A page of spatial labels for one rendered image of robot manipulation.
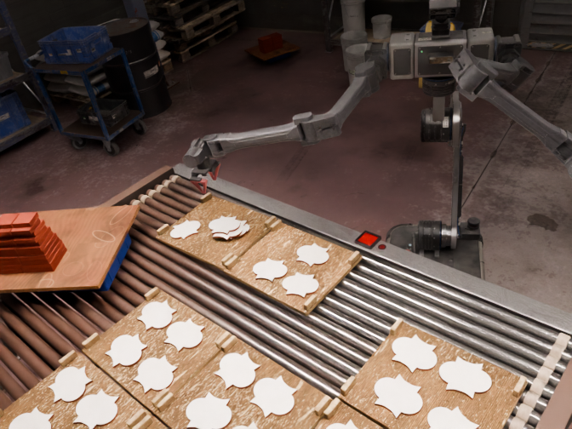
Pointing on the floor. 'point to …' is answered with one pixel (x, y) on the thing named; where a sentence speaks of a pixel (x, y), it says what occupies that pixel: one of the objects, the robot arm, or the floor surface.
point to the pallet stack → (193, 23)
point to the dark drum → (137, 63)
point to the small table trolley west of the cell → (78, 138)
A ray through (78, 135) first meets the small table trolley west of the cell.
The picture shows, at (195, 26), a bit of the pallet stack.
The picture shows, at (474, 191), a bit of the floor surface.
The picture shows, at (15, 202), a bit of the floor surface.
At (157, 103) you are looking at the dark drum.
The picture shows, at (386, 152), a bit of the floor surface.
